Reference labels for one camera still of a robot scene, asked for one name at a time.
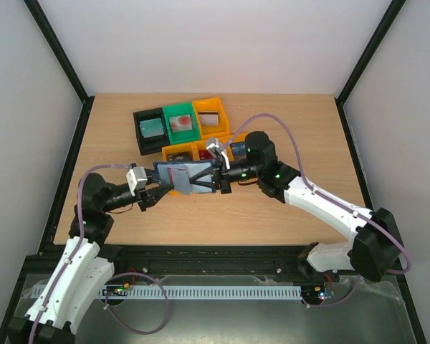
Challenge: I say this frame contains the blue card holder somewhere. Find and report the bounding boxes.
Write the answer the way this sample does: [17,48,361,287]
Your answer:
[153,160,215,195]

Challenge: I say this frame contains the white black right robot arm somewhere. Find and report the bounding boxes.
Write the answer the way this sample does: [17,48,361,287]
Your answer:
[189,131,401,282]

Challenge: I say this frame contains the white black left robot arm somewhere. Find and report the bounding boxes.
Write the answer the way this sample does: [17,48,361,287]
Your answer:
[6,164,173,343]

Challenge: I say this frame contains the red VIP card stack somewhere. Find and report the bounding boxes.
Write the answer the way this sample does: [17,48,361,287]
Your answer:
[199,150,213,160]

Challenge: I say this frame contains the yellow bin with red cards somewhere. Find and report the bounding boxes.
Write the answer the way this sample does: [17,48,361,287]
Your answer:
[193,140,234,161]

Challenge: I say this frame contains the yellow bin with dark cards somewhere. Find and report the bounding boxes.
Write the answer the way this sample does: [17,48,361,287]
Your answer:
[161,142,198,161]

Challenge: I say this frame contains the dark VIP card stack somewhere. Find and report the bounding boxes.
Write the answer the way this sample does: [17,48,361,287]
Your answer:
[167,152,193,162]

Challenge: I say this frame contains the blue VIP card stack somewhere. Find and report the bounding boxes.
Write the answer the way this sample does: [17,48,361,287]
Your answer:
[230,141,247,160]

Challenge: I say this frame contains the teal card stack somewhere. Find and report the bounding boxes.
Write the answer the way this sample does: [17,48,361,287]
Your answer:
[139,118,165,138]

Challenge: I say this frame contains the white striped card stack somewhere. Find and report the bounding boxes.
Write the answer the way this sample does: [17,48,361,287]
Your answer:
[197,111,219,127]

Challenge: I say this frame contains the red white card stack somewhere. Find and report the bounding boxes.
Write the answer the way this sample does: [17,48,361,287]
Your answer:
[169,115,193,133]

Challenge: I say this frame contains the black bin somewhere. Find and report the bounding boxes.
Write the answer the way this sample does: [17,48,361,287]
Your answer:
[133,107,170,156]

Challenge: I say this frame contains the green bin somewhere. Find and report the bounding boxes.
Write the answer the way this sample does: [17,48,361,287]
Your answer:
[163,102,201,145]

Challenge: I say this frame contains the yellow rear bin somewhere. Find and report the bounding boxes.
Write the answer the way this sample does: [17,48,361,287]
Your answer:
[192,97,230,139]

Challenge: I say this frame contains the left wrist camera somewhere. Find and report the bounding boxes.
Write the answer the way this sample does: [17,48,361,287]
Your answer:
[125,166,148,196]

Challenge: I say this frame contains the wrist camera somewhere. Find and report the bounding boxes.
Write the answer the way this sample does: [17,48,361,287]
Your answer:
[206,138,230,170]
[125,166,148,196]

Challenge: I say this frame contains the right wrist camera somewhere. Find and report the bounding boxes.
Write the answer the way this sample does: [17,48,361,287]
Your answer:
[206,138,230,170]

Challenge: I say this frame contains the black front frame rail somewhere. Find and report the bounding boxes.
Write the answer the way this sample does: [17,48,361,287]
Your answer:
[19,244,404,284]

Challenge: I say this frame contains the black left rear frame post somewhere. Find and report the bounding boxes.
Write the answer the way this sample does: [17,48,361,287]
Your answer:
[23,0,94,105]

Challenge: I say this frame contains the black frame post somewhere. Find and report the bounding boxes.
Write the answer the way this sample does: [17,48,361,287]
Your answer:
[23,0,94,105]
[335,0,408,105]

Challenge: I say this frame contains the white slotted cable duct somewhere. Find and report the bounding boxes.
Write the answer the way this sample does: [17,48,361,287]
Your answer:
[32,285,302,300]

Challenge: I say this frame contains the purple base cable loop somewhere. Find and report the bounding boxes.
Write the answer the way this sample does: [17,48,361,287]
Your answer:
[103,269,171,333]

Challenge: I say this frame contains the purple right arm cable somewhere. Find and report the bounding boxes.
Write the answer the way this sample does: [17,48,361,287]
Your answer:
[220,113,414,275]

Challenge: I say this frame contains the black right rear frame post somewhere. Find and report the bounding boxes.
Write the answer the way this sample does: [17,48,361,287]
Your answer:
[335,0,408,105]

